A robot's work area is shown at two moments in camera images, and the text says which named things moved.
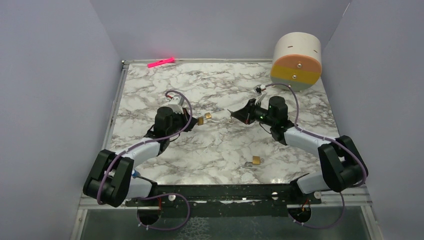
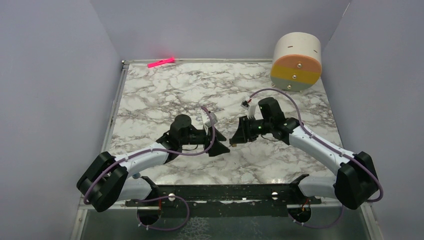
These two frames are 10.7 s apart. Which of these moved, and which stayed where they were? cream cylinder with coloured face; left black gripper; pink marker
Moved: left black gripper
Stayed: cream cylinder with coloured face; pink marker
